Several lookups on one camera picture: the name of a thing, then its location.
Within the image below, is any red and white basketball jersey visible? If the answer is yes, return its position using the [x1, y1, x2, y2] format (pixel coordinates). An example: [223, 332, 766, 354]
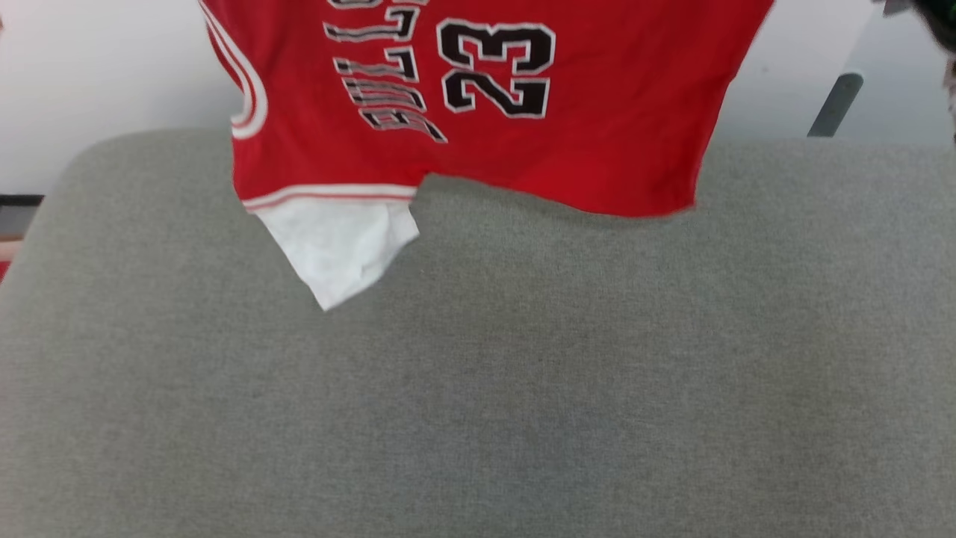
[197, 0, 775, 312]

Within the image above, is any beige plastic laundry basket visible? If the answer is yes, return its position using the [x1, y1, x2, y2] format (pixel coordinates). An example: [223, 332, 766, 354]
[0, 235, 23, 283]

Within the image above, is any dark grey door stop post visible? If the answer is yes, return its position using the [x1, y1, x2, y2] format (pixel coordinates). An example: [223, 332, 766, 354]
[807, 72, 865, 138]

